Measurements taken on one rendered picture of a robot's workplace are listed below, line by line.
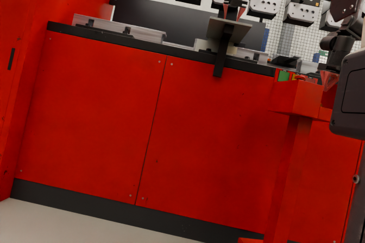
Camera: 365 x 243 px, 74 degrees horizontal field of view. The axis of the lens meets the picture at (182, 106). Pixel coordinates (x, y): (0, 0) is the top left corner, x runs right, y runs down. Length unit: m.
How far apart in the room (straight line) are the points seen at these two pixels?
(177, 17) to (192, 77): 0.85
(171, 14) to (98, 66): 0.88
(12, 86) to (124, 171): 0.62
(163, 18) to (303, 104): 1.29
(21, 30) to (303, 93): 1.19
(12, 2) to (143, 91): 0.69
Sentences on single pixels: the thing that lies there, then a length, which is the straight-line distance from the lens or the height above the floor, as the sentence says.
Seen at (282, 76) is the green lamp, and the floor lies 0.81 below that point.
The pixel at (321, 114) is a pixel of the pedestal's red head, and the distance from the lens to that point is 1.00.
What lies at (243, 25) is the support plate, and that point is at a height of 0.99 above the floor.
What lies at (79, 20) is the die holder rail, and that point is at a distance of 1.48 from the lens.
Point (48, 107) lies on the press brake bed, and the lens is 1.33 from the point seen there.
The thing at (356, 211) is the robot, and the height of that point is 0.53.
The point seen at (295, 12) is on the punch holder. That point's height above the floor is 1.20.
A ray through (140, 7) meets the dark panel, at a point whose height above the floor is 1.27.
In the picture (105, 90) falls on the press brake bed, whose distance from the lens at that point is 1.22.
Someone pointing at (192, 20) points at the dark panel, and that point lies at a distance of 1.92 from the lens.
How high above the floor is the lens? 0.59
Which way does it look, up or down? 1 degrees up
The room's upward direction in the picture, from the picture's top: 12 degrees clockwise
